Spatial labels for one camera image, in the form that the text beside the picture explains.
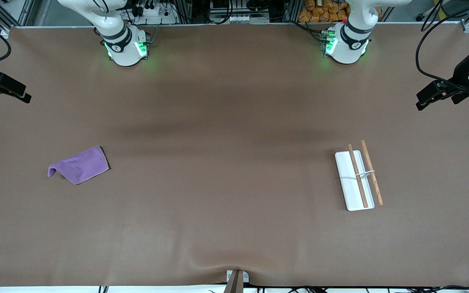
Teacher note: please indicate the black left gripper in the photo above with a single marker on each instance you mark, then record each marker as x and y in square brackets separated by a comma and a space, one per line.
[460, 75]

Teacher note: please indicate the purple microfibre towel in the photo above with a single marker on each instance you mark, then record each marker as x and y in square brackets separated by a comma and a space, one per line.
[82, 165]

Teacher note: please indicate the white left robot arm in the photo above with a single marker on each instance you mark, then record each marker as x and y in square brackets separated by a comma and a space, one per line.
[350, 44]

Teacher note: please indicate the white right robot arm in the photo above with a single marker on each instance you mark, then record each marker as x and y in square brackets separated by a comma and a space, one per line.
[122, 49]

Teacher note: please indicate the white power strip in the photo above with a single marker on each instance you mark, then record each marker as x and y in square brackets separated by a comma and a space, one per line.
[155, 14]

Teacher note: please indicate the brown table cover mat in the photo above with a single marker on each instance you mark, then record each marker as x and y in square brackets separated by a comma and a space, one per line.
[234, 183]

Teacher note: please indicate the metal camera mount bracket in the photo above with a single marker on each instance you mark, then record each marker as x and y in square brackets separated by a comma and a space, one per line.
[236, 280]

